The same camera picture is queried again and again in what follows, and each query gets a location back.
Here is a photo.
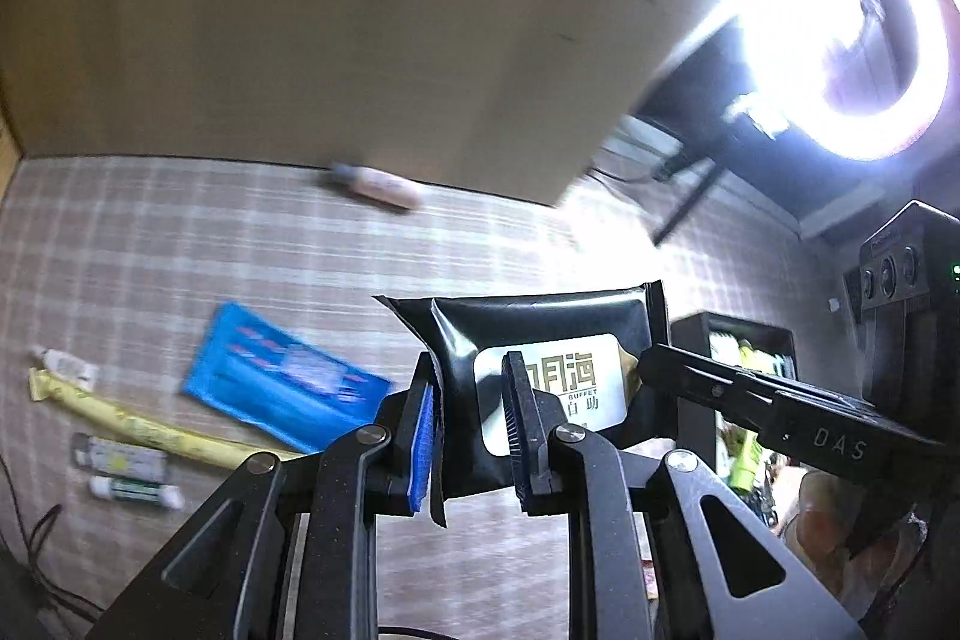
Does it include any black wet wipes pack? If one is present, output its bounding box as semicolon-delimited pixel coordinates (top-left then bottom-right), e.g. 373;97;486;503
377;281;677;526

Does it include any lime green tube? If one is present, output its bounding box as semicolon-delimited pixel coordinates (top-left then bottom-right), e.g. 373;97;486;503
724;336;763;494

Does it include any black storage tray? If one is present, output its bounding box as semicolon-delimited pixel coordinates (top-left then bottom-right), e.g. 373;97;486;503
670;312;797;479

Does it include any blue flat packet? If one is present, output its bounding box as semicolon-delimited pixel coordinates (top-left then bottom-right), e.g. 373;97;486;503
182;302;392;453

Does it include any small pink bottle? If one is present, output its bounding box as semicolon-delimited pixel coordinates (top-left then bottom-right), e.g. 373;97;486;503
327;163;423;211

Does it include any small white green tube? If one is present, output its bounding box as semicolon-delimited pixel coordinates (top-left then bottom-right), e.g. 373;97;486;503
88;476;185;512

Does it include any black light stand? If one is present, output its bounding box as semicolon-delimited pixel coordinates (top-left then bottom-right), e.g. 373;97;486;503
651;163;727;247

